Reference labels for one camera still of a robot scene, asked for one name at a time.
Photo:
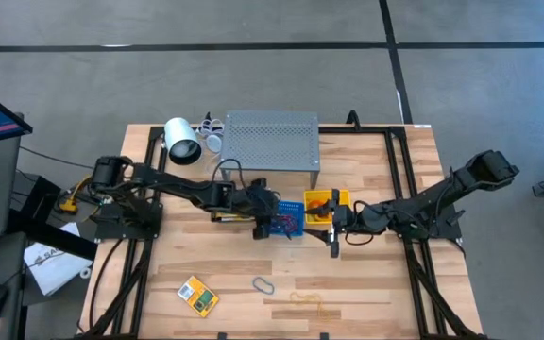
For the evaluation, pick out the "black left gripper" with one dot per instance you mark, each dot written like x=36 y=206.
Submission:
x=258 y=200

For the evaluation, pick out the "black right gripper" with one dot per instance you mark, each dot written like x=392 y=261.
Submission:
x=347 y=219

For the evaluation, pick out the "yellow Crayola crayon box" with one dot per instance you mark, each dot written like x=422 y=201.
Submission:
x=198 y=295
x=234 y=217

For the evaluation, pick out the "blue plastic basket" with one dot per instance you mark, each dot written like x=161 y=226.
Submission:
x=295 y=208

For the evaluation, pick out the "red rubber band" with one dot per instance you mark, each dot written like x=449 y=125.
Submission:
x=287 y=226

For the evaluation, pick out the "black plastic basket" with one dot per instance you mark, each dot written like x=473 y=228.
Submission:
x=214 y=220

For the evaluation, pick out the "blue rubber band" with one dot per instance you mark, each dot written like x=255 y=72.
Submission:
x=273 y=286

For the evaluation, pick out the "yellow rubber band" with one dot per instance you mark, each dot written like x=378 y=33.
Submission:
x=320 y=307

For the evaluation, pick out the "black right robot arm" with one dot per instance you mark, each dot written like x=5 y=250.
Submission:
x=442 y=193

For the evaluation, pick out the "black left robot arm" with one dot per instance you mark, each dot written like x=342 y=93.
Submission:
x=177 y=184

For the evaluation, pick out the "yellow plastic basket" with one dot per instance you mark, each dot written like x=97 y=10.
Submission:
x=343 y=196

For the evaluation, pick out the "grey perforated metal riser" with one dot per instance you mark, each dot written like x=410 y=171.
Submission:
x=269 y=141

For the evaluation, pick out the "white round puck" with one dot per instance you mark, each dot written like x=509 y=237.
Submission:
x=214 y=143

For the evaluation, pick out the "yellow and black connector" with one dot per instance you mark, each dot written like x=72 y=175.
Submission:
x=69 y=206

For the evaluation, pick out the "white printed paper bag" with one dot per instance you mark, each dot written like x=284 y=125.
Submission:
x=50 y=269

